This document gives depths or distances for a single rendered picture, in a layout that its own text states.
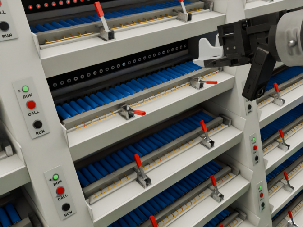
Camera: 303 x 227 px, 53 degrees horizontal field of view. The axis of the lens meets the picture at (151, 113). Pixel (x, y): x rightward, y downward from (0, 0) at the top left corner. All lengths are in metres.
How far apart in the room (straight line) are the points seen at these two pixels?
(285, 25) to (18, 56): 0.49
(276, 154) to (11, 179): 1.02
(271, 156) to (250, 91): 0.75
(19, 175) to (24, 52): 0.25
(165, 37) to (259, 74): 0.34
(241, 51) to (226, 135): 0.53
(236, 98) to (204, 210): 0.39
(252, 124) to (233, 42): 0.59
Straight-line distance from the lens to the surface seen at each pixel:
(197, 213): 1.05
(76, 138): 0.73
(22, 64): 0.66
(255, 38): 0.59
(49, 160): 0.69
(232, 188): 1.15
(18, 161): 0.70
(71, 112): 0.79
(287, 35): 0.53
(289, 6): 1.37
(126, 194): 0.84
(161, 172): 0.90
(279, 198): 1.45
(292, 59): 0.54
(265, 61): 0.58
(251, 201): 1.25
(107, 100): 0.82
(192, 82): 0.94
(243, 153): 1.15
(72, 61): 0.70
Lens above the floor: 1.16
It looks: 16 degrees down
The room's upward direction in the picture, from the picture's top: 13 degrees counter-clockwise
